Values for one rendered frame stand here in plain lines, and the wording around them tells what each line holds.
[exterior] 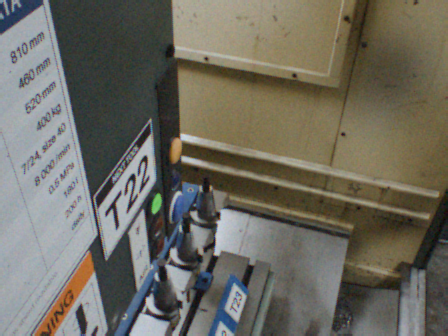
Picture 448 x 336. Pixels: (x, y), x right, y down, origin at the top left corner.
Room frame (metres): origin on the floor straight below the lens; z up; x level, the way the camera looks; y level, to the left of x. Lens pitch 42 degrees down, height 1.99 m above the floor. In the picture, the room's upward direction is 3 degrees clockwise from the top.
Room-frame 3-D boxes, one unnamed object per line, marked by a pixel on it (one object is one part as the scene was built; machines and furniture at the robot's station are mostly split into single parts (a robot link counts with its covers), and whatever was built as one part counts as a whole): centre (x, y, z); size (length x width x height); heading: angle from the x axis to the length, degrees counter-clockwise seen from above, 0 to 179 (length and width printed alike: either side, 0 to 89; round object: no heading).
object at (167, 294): (0.51, 0.10, 1.26); 0.04 x 0.04 x 0.07
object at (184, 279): (0.56, 0.09, 1.21); 0.07 x 0.05 x 0.01; 75
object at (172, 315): (0.51, 0.10, 1.21); 0.06 x 0.06 x 0.03
